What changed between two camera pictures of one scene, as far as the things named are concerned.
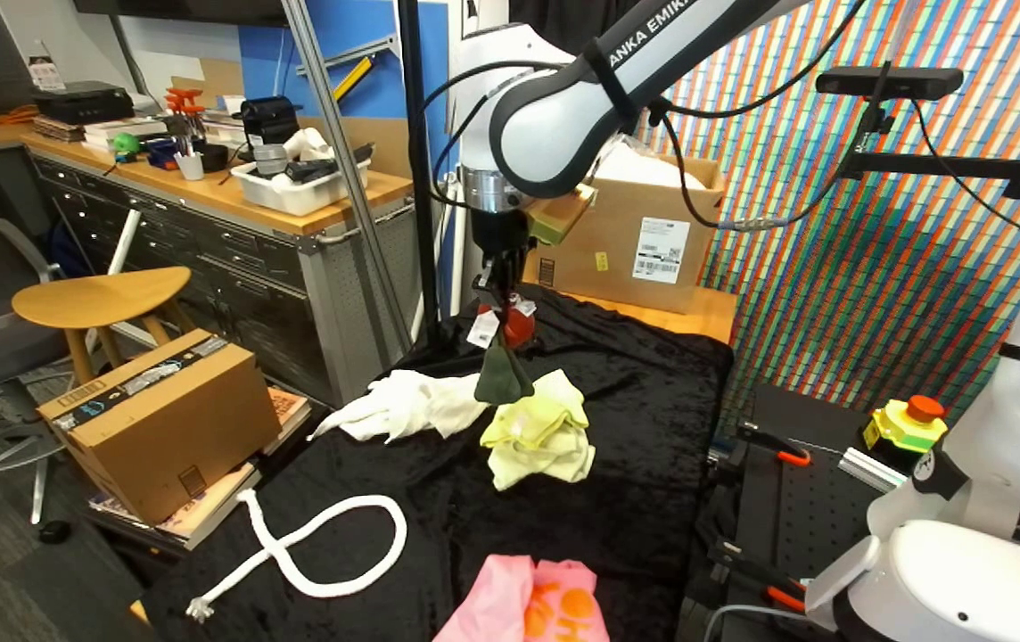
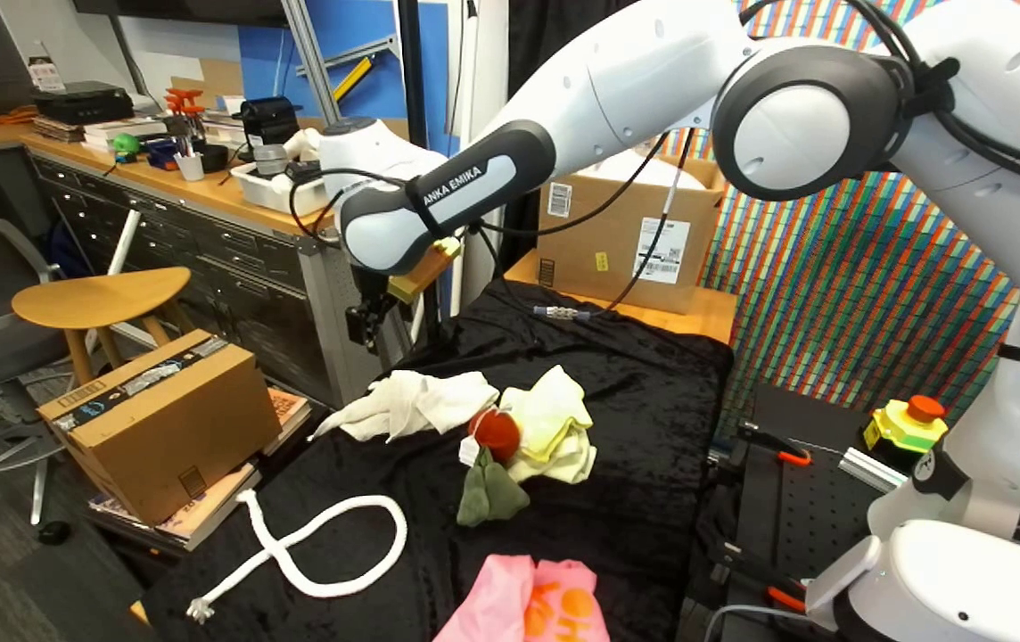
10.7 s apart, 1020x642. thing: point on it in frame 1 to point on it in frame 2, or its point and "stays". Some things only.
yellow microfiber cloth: [538, 432] stays
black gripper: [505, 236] to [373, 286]
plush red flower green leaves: [500, 330] to [493, 494]
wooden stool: [83, 301] stays
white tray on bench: [290, 195] stays
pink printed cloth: [522, 598] stays
